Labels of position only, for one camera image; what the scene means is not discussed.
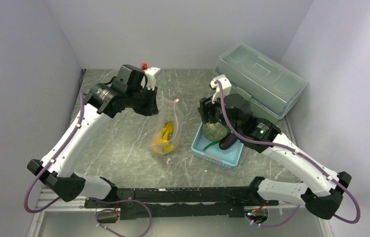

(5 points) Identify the purple eggplant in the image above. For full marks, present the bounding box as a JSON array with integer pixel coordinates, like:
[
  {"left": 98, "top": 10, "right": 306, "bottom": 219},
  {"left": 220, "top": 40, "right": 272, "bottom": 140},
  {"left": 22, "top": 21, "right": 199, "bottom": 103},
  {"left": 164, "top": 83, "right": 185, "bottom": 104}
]
[{"left": 219, "top": 133, "right": 238, "bottom": 150}]

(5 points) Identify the netted green melon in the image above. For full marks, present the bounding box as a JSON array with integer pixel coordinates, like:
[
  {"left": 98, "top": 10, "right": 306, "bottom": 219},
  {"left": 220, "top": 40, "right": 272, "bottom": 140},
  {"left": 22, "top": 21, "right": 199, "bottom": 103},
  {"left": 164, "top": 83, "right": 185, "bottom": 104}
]
[{"left": 202, "top": 122, "right": 230, "bottom": 142}]

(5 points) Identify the clear zip top bag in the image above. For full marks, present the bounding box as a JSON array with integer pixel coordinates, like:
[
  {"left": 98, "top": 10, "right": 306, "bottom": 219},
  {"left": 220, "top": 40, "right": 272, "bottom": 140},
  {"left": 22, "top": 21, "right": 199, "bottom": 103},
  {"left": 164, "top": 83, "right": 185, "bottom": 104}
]
[{"left": 149, "top": 98, "right": 183, "bottom": 155}]

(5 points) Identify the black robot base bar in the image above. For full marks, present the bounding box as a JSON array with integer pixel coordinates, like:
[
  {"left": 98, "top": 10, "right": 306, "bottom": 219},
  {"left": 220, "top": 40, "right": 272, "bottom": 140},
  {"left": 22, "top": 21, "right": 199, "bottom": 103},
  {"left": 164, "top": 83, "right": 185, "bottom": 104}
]
[{"left": 84, "top": 187, "right": 279, "bottom": 220}]

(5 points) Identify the green chili pepper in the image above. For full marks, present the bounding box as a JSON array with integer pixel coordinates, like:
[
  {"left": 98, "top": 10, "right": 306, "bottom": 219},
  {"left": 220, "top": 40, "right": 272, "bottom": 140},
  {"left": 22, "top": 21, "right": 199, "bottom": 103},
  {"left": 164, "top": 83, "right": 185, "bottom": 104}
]
[{"left": 203, "top": 141, "right": 220, "bottom": 151}]

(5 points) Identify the light blue plastic basket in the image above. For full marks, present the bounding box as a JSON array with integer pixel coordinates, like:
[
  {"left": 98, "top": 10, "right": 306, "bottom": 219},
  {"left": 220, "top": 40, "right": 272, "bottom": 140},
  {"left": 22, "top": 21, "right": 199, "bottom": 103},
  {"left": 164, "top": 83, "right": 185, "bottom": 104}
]
[{"left": 191, "top": 123, "right": 244, "bottom": 168}]

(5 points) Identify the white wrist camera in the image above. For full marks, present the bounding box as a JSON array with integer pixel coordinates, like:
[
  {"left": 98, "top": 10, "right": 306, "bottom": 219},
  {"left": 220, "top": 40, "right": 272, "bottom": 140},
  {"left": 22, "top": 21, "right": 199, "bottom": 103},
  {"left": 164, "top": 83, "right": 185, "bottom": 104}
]
[
  {"left": 141, "top": 62, "right": 162, "bottom": 90},
  {"left": 209, "top": 74, "right": 232, "bottom": 104}
]

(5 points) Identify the yellow banana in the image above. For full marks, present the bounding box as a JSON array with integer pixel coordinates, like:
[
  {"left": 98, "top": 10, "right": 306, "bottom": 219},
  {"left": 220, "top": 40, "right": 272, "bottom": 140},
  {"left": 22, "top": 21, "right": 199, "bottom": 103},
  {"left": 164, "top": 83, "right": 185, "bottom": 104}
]
[
  {"left": 161, "top": 121, "right": 174, "bottom": 141},
  {"left": 150, "top": 139, "right": 175, "bottom": 155}
]

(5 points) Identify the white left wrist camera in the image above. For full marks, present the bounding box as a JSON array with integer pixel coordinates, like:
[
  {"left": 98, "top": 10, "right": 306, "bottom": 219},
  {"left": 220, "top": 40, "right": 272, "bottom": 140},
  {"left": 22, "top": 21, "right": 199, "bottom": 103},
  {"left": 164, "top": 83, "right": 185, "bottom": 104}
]
[{"left": 141, "top": 62, "right": 162, "bottom": 90}]

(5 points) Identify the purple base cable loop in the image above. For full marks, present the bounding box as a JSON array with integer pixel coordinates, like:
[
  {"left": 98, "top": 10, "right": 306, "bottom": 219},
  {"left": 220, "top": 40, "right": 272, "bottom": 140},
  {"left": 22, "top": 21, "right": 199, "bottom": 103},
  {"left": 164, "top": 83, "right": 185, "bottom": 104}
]
[{"left": 95, "top": 198, "right": 154, "bottom": 237}]

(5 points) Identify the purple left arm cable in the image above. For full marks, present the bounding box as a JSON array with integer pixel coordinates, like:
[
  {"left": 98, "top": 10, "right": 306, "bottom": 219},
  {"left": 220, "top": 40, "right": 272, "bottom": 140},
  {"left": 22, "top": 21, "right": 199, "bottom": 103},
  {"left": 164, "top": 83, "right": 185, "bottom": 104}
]
[{"left": 23, "top": 92, "right": 85, "bottom": 214}]

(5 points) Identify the green storage box, clear lid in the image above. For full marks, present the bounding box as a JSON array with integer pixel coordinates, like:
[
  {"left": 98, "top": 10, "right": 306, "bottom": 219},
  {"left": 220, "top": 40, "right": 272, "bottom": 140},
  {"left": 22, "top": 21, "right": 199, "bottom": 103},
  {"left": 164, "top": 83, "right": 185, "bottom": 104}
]
[{"left": 213, "top": 43, "right": 308, "bottom": 123}]

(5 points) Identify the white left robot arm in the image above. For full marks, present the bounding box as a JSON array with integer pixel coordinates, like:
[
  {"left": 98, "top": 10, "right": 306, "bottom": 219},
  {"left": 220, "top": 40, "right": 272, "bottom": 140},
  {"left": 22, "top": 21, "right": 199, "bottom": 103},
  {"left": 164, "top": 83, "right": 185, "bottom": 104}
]
[{"left": 27, "top": 64, "right": 162, "bottom": 207}]

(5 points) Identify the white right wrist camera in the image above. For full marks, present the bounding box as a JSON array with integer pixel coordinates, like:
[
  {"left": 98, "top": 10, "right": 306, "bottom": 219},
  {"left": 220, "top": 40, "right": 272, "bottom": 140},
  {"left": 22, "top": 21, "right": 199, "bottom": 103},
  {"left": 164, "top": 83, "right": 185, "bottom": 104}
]
[{"left": 209, "top": 74, "right": 232, "bottom": 104}]

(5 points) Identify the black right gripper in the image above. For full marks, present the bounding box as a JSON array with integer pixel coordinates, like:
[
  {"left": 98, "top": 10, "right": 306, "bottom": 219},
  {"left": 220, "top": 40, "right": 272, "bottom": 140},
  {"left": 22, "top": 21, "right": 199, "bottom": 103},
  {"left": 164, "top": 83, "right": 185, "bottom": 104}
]
[{"left": 198, "top": 90, "right": 240, "bottom": 136}]

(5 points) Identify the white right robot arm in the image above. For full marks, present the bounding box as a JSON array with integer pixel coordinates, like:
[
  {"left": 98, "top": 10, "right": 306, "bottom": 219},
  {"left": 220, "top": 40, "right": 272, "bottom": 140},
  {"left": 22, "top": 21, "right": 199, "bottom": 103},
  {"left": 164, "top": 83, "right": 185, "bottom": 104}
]
[{"left": 198, "top": 94, "right": 352, "bottom": 220}]

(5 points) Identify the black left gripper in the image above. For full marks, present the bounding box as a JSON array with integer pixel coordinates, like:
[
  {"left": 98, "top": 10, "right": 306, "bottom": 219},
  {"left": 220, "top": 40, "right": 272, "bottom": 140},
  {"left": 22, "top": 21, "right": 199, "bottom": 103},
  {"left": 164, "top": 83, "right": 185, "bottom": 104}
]
[{"left": 126, "top": 83, "right": 159, "bottom": 116}]

